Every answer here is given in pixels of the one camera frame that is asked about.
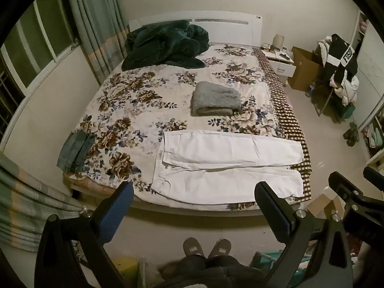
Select folded denim garment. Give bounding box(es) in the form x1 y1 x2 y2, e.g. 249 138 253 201
57 130 96 173

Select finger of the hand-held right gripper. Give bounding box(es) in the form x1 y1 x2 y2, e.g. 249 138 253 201
328 172 370 208
363 166 384 192

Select chair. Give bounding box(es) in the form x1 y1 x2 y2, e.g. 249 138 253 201
312 75 357 123

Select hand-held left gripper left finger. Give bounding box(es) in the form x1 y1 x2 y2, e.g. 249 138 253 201
34 181 134 288

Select white puffer jacket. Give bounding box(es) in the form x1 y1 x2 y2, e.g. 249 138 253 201
330 76 360 105

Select folded grey blanket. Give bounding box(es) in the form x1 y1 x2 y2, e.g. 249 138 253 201
191 81 242 117

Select person's dark clothing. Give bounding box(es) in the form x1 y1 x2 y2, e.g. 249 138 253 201
156 255 267 288

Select white pants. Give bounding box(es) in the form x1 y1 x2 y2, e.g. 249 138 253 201
150 130 304 205

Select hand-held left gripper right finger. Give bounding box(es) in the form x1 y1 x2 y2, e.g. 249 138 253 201
254 181 353 288

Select small cardboard box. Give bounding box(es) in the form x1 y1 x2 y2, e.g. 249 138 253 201
306 186 345 219

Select teal plastic object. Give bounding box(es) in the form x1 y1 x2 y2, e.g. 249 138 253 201
252 249 312 276

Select floral bed sheet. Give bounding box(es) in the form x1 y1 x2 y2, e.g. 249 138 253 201
63 43 312 212

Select person's left grey shoe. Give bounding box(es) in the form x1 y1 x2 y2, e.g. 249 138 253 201
183 237 206 258

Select yellow object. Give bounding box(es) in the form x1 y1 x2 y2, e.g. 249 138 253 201
115 256 140 285

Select dark green slippers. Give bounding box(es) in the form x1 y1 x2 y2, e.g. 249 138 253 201
343 122 360 147

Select black and white jacket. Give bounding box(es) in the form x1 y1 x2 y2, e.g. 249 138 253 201
322 34 359 87

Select window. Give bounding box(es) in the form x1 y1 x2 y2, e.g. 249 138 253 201
0 0 81 138

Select white wardrobe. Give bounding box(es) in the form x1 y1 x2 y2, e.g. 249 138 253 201
349 9 384 165

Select large cardboard box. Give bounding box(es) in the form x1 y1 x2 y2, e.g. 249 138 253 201
288 46 326 92

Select dark green comforter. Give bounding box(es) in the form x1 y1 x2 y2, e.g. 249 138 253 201
121 20 210 71

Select white nightstand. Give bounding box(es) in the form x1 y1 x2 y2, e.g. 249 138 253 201
260 48 297 85

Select green striped curtain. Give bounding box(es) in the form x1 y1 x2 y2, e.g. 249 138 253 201
0 151 87 252
64 0 131 86

